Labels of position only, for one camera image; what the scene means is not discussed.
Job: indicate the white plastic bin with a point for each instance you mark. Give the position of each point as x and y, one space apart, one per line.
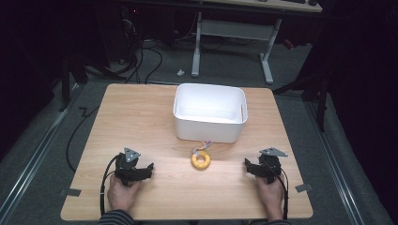
210 125

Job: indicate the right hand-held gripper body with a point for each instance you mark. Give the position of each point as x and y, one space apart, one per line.
271 165

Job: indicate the grey tape piece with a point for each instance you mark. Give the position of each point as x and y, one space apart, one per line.
70 192
303 187

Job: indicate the aluminium floor rail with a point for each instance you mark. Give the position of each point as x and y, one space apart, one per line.
336 165
34 156

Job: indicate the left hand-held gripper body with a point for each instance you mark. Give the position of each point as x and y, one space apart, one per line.
125 167

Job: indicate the black metal stand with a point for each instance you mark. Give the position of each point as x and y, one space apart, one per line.
70 75
316 90

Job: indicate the person's left hand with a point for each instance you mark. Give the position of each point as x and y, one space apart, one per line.
122 195

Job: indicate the white-framed desk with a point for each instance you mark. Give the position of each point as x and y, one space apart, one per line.
233 31

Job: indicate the person's right hand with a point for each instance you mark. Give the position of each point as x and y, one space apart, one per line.
271 195

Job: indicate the dark computer tower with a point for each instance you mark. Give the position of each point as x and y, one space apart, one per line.
120 28

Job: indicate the white scrap on floor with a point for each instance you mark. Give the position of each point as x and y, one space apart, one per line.
180 72

